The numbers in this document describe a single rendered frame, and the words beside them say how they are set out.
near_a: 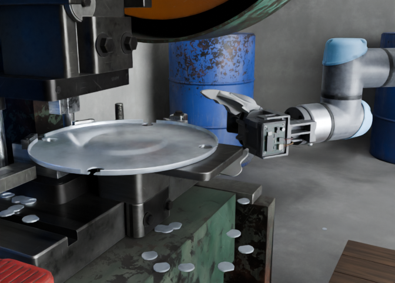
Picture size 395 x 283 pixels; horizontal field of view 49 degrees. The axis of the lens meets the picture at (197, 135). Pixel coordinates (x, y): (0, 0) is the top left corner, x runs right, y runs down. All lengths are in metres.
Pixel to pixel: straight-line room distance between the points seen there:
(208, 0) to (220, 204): 0.43
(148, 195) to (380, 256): 0.80
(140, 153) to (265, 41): 3.44
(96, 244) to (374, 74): 0.57
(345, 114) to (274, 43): 3.18
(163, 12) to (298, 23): 3.00
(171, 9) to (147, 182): 0.47
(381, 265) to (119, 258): 0.81
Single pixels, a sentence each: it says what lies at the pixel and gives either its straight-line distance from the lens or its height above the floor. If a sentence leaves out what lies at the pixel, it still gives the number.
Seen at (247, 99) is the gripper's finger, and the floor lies 0.84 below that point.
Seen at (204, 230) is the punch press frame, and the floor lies 0.63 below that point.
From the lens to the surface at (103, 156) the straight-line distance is 0.64.
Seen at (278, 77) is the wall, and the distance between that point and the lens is 4.02.
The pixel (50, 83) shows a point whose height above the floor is 0.89.
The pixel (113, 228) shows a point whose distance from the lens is 0.67.
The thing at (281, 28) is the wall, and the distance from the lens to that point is 3.99.
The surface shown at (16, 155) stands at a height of 0.76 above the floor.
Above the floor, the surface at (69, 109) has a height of 0.83.
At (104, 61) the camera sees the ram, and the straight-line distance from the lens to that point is 0.66.
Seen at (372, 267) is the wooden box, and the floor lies 0.35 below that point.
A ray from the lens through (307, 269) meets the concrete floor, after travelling 1.89.
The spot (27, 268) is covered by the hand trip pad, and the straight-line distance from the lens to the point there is 0.43.
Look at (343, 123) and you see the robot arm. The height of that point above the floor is 0.78.
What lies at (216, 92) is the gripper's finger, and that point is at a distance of 0.73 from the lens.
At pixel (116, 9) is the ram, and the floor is 0.99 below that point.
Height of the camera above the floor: 0.97
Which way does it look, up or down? 15 degrees down
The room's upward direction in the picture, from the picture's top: straight up
